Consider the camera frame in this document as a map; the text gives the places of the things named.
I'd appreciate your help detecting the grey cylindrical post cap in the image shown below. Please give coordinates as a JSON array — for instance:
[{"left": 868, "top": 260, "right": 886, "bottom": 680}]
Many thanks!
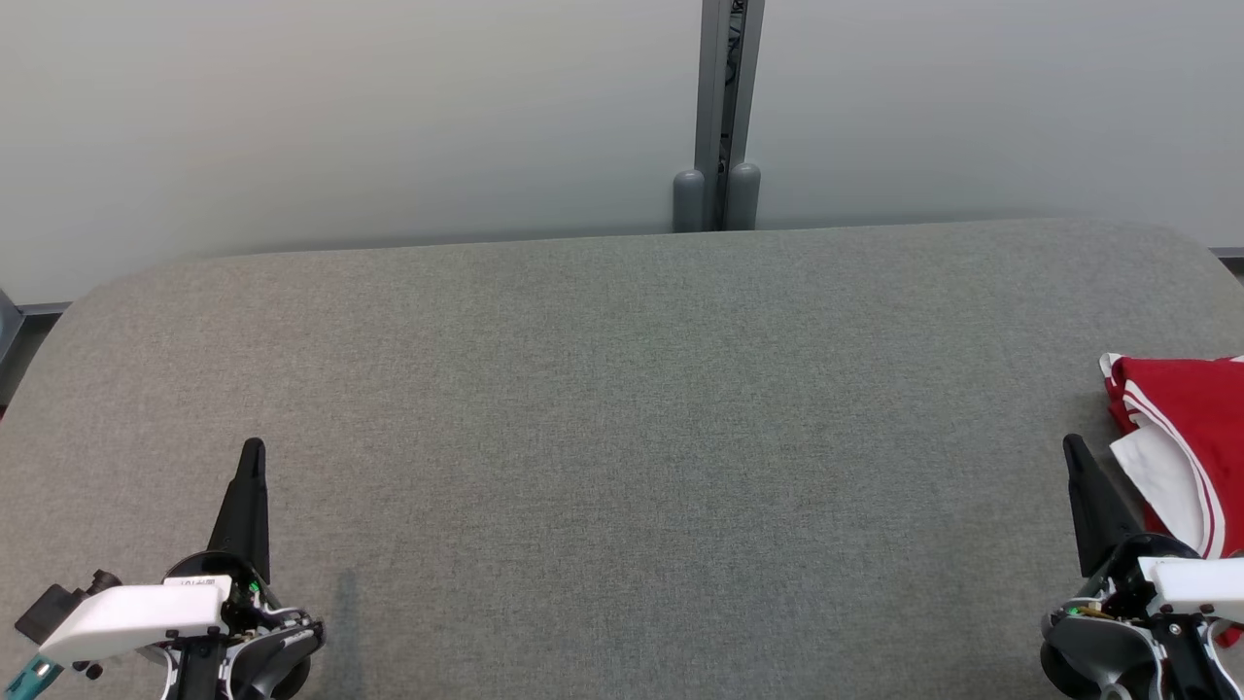
[
  {"left": 727, "top": 163, "right": 762, "bottom": 232},
  {"left": 673, "top": 170, "right": 706, "bottom": 234}
]

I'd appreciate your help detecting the teal plug left camera cable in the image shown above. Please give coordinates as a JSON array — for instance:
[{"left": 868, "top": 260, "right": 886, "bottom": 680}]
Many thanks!
[{"left": 5, "top": 653, "right": 64, "bottom": 700}]

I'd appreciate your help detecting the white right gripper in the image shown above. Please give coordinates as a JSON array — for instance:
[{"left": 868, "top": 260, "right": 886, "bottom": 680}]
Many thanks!
[{"left": 1061, "top": 433, "right": 1244, "bottom": 625}]

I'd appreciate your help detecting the red basketball jersey white trim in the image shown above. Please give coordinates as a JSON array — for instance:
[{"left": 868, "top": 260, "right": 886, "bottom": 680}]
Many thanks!
[{"left": 1100, "top": 353, "right": 1244, "bottom": 648}]

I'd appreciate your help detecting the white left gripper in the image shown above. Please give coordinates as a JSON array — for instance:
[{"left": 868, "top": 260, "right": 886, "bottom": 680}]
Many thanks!
[{"left": 39, "top": 437, "right": 282, "bottom": 668}]

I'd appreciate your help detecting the grey desk leg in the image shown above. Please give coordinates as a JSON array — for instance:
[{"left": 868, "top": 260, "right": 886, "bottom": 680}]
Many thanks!
[{"left": 0, "top": 289, "right": 25, "bottom": 366}]

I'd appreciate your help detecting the grey metal partition post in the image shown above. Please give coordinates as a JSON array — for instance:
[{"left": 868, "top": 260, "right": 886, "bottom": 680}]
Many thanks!
[{"left": 693, "top": 0, "right": 767, "bottom": 234}]

